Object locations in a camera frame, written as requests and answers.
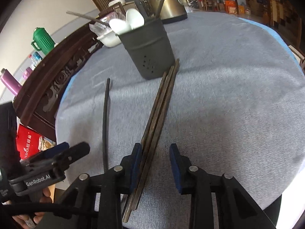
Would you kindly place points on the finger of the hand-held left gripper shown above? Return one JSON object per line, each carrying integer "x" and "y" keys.
{"x": 57, "y": 150}
{"x": 76, "y": 152}

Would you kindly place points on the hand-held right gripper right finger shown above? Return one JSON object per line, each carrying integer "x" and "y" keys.
{"x": 175, "y": 168}

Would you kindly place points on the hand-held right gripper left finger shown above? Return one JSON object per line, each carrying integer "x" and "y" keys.
{"x": 136, "y": 164}

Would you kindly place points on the black round chopstick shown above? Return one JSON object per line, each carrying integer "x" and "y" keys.
{"x": 106, "y": 124}

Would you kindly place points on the brown wooden chopstick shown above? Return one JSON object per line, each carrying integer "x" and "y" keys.
{"x": 160, "y": 109}
{"x": 166, "y": 105}
{"x": 152, "y": 114}

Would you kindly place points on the dark grey utensil holder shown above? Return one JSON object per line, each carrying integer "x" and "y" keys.
{"x": 147, "y": 50}

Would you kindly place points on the white plastic spoon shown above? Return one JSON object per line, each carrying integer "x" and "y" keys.
{"x": 134, "y": 18}
{"x": 118, "y": 26}

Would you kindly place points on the person's left hand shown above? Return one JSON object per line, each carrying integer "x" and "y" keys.
{"x": 26, "y": 220}

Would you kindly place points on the gold foil bag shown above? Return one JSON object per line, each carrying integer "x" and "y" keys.
{"x": 47, "y": 144}

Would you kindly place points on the red paper bag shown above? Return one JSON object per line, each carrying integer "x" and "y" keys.
{"x": 27, "y": 143}

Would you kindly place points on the carved wooden sideboard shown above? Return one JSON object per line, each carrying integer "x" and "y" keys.
{"x": 54, "y": 83}

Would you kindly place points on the grey tablecloth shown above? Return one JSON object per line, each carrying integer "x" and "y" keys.
{"x": 214, "y": 100}

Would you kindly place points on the purple thermos flask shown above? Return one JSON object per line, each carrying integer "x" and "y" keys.
{"x": 10, "y": 82}

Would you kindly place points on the clear water bottle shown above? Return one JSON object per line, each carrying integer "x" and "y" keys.
{"x": 35, "y": 59}

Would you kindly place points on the green thermos jug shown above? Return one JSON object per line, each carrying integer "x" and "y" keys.
{"x": 44, "y": 40}

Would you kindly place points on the white bowl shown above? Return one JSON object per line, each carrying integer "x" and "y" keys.
{"x": 109, "y": 40}

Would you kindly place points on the white lidded pot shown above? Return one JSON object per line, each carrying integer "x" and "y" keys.
{"x": 116, "y": 2}

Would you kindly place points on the blue table cover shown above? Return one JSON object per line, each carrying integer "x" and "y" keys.
{"x": 266, "y": 31}

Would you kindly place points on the bronze electric kettle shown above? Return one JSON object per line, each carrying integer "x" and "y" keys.
{"x": 169, "y": 2}

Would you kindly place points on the orange cardboard box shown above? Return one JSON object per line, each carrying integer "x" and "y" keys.
{"x": 231, "y": 6}

